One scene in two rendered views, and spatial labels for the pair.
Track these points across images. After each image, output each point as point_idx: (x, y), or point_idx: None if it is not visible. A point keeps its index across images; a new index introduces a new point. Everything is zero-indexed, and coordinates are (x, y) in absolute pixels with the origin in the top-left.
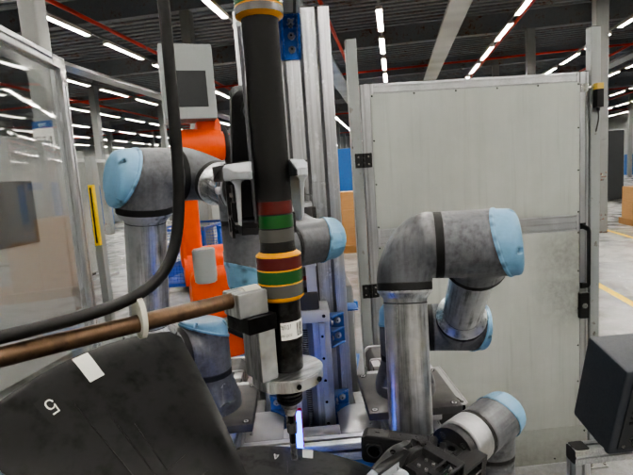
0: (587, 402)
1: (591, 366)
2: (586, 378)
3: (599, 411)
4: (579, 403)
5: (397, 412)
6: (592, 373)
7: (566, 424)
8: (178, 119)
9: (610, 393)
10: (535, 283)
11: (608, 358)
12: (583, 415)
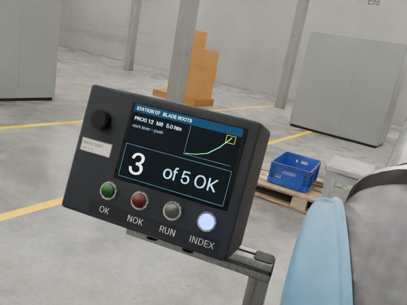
0: (241, 217)
1: (254, 161)
2: (247, 185)
3: (247, 208)
4: (234, 233)
5: None
6: (253, 169)
7: None
8: None
9: (258, 171)
10: None
11: (266, 131)
12: (234, 241)
